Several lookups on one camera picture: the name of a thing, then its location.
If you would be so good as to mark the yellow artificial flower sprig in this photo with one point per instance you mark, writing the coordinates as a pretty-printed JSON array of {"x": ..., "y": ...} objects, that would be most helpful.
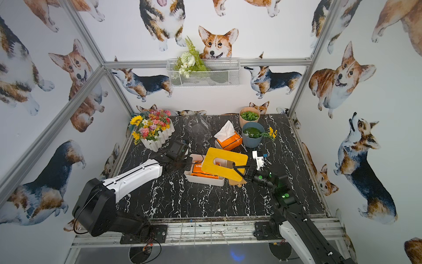
[{"x": 270, "y": 134}]

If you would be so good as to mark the white wire wall basket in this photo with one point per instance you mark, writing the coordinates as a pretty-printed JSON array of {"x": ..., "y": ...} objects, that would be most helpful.
[{"x": 221, "y": 72}]

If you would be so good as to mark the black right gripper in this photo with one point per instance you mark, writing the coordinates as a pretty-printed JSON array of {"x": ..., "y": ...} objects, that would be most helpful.
[{"x": 249, "y": 175}]

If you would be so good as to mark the colourful flowers white fence planter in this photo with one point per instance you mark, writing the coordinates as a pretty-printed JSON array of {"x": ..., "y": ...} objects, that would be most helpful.
[{"x": 152, "y": 128}]

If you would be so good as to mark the orange tissue pack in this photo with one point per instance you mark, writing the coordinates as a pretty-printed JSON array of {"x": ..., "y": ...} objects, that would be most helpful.
[
  {"x": 198, "y": 172},
  {"x": 227, "y": 138}
]

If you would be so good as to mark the clear plastic box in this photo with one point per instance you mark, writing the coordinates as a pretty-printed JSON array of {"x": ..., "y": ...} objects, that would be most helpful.
[{"x": 198, "y": 127}]

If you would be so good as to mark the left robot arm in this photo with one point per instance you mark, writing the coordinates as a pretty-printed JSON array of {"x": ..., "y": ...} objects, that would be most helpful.
[{"x": 96, "y": 209}]

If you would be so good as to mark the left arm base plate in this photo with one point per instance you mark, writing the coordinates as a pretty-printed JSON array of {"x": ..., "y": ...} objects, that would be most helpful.
[{"x": 156, "y": 233}]

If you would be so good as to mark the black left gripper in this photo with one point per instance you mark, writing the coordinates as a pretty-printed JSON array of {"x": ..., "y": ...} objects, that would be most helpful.
[{"x": 179, "y": 161}]

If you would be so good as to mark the aluminium frame post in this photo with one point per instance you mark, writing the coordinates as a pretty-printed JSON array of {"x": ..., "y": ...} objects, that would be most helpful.
[{"x": 332, "y": 16}]

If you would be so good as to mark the light wooden lid board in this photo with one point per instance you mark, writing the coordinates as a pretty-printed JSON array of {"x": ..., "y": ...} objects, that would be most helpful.
[{"x": 239, "y": 184}]

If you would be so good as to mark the orange tissue pack by pots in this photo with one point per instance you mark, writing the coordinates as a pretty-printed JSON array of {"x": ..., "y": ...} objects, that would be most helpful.
[{"x": 227, "y": 138}]

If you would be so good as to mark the yellow bamboo box lid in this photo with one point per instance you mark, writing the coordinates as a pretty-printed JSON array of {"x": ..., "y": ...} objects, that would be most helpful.
[{"x": 215, "y": 163}]

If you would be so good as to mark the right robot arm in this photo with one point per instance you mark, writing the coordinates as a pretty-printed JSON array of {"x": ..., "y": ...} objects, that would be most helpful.
[{"x": 290, "y": 220}]

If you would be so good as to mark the blue-grey flower pot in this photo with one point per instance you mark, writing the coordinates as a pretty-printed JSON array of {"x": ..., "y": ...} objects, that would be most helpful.
[{"x": 252, "y": 134}]

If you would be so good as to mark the peach succulent pot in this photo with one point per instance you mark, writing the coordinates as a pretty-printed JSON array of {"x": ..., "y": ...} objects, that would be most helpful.
[{"x": 247, "y": 115}]

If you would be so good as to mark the white green artificial bouquet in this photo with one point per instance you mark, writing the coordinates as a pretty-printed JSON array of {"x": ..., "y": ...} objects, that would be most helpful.
[{"x": 190, "y": 62}]

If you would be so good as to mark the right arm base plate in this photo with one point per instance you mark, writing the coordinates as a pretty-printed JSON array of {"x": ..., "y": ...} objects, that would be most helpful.
[{"x": 267, "y": 230}]

